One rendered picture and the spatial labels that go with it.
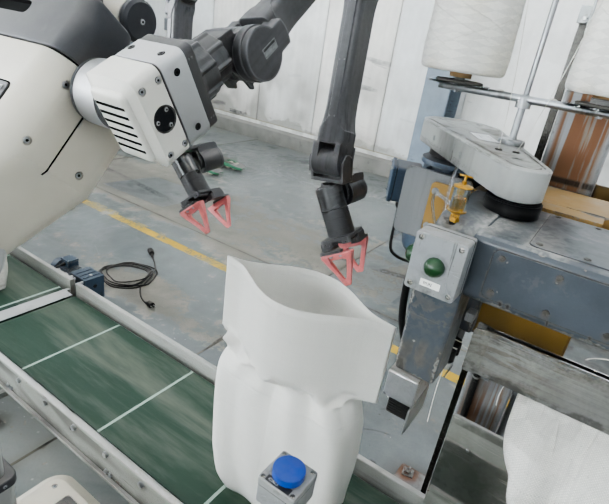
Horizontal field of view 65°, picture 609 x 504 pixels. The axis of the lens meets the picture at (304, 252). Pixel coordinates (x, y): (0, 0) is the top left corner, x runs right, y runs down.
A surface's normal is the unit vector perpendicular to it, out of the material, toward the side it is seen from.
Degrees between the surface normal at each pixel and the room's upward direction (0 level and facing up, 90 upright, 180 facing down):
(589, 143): 90
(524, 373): 90
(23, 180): 115
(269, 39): 82
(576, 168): 90
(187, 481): 0
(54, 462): 0
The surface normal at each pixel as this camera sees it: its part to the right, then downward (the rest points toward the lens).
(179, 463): 0.14, -0.90
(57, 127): 0.82, 0.34
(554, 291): -0.56, 0.27
